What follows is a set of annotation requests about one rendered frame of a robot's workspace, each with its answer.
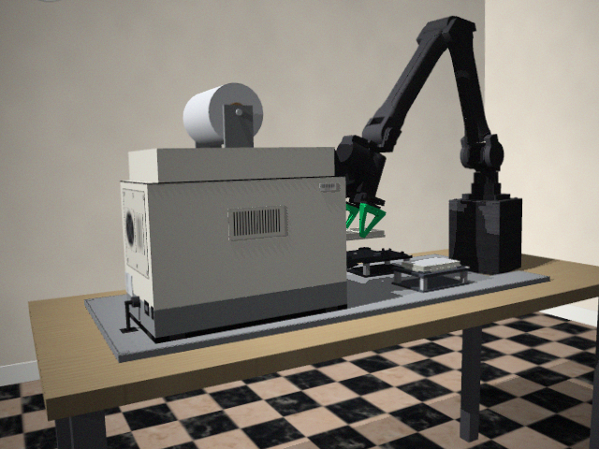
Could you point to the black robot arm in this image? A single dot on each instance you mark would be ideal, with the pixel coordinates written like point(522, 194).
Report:
point(354, 153)

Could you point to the white well plate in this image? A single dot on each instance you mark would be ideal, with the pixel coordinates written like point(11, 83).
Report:
point(353, 234)

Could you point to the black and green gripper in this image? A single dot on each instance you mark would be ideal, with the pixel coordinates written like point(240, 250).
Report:
point(363, 203)

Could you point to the white flat plate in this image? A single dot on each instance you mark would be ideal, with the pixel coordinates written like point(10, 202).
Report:
point(430, 264)

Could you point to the grey cylinder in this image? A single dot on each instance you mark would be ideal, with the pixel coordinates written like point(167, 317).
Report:
point(203, 113)

